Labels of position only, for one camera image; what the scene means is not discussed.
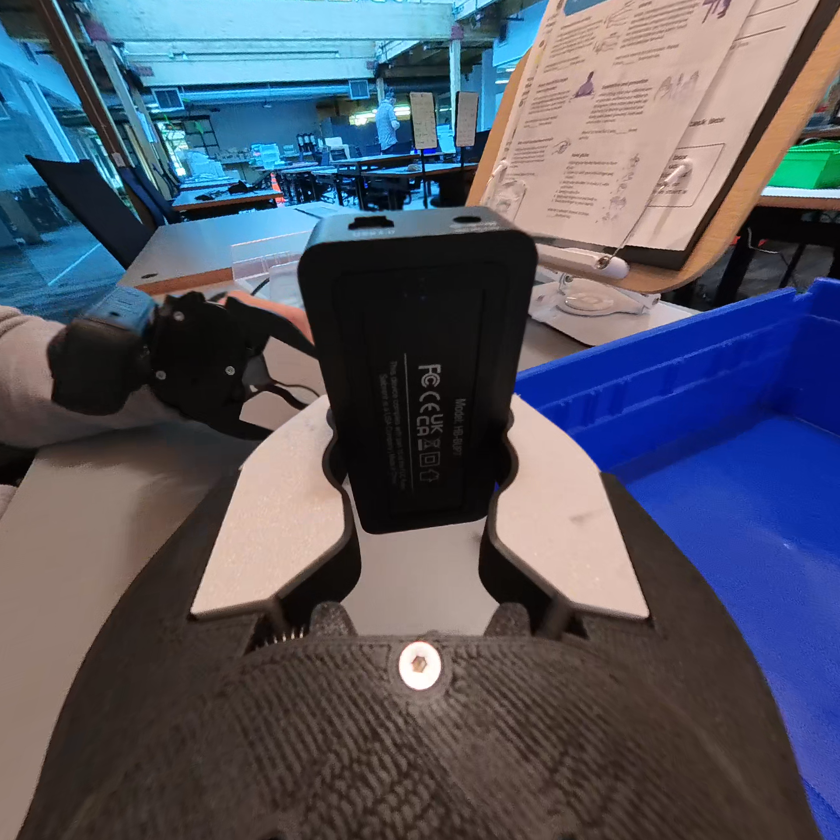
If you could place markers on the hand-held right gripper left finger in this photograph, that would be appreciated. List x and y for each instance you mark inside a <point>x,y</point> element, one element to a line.
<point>275,525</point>

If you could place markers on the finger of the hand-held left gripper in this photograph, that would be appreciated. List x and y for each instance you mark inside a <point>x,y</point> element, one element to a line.
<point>262,310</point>

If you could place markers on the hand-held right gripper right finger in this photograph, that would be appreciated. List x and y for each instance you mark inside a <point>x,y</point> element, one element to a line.
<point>564,525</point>

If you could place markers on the blue plastic bin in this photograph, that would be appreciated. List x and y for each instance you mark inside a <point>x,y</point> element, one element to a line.
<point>722,525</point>

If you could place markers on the black USB hub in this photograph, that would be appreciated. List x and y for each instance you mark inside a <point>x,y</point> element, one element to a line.
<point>420,328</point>

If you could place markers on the grey desk with wooden edge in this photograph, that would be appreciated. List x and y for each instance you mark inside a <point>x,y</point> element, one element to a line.
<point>197,243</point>

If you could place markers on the clear acrylic holder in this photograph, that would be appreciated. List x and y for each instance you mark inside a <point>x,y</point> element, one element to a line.
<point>275,253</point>

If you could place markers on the dark work table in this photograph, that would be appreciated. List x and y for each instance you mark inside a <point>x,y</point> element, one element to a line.
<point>223,197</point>

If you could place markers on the white board stand base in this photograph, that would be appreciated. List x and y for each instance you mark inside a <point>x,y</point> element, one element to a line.
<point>590,302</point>

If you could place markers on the sign board on pole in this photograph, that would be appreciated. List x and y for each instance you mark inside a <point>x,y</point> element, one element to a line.
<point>466,118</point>
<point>423,121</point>

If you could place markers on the wooden document board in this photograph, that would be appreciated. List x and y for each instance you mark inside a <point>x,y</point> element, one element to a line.
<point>754,216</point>

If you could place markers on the printed instruction sheet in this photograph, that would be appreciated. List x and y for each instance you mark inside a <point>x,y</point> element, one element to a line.
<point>590,131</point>
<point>741,131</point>

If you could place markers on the green plastic bin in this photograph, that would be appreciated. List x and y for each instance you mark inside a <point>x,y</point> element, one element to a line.
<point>807,164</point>

